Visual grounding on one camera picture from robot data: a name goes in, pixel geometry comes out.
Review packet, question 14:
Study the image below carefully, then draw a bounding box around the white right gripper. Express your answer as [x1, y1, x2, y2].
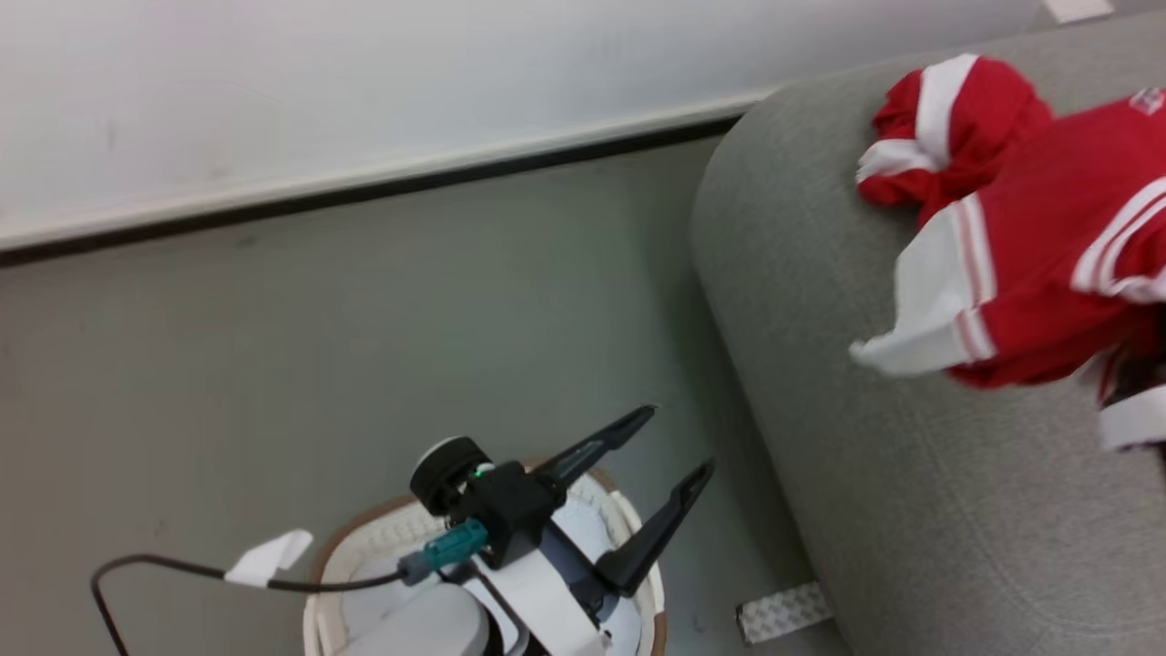
[1097, 386, 1166, 453]

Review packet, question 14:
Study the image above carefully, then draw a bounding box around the white and grey left gripper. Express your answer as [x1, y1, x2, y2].
[460, 405, 717, 656]

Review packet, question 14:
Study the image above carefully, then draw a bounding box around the red and white jersey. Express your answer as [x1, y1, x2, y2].
[848, 53, 1166, 406]

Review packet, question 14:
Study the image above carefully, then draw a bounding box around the white woven laundry basket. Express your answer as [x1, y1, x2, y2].
[303, 458, 668, 656]

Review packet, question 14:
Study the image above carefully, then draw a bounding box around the white floor tape patch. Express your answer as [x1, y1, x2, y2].
[735, 582, 834, 645]

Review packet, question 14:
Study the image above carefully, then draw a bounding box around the grey fabric sofa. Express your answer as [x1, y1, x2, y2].
[689, 11, 1166, 656]

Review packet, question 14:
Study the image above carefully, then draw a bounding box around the white floor marker strip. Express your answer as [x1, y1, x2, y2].
[1042, 0, 1116, 26]

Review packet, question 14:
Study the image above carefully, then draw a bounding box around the teal cable connector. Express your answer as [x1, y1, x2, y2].
[397, 520, 491, 586]

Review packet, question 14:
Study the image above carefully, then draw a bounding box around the white cable label tag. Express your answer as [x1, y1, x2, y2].
[224, 529, 314, 588]

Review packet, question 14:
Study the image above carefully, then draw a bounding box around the thin black cable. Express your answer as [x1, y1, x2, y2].
[90, 553, 407, 656]

